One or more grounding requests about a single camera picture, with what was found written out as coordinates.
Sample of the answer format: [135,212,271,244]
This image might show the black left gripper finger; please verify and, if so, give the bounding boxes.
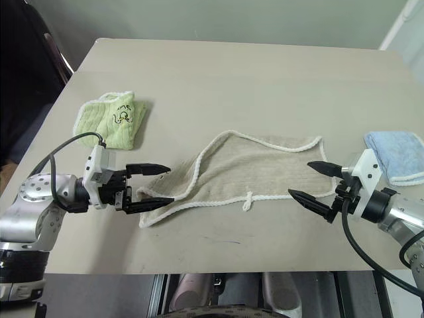
[123,197,176,215]
[125,162,172,176]

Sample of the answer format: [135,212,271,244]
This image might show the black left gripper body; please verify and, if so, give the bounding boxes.
[97,168,134,213]

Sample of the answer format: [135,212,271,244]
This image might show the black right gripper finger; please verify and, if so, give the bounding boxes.
[288,189,339,225]
[307,160,345,178]

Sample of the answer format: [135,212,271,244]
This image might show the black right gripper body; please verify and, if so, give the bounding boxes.
[333,166,362,213]

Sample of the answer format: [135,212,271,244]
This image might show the beige towel with white trim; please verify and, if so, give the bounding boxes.
[137,130,335,229]

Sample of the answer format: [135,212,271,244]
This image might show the green folded towel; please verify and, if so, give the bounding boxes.
[72,91,149,151]

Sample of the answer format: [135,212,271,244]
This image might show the blue folded towel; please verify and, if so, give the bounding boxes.
[363,131,424,186]

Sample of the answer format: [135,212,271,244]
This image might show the pinkish grey rounded shape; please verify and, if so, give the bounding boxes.
[169,273,213,313]

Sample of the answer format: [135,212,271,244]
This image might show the black table leg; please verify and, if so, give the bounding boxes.
[332,271,394,318]

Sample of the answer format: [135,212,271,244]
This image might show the dark dotted rounded shape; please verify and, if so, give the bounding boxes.
[168,305,276,318]

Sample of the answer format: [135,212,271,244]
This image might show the black chair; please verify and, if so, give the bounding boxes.
[0,0,69,166]

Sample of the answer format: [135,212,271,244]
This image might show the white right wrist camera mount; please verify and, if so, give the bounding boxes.
[350,148,386,221]

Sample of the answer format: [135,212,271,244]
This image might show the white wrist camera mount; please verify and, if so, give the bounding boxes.
[350,148,386,221]
[81,144,117,210]

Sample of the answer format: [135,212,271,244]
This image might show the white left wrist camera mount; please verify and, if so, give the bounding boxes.
[81,144,117,210]

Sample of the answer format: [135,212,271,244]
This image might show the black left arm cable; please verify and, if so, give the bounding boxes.
[28,132,107,213]

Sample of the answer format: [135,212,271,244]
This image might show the grey metal table frame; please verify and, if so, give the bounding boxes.
[148,274,170,318]

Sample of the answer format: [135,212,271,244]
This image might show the dark brown chair frame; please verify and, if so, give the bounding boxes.
[42,32,74,84]

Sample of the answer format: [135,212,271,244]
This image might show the white door frame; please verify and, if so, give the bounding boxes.
[378,0,424,51]

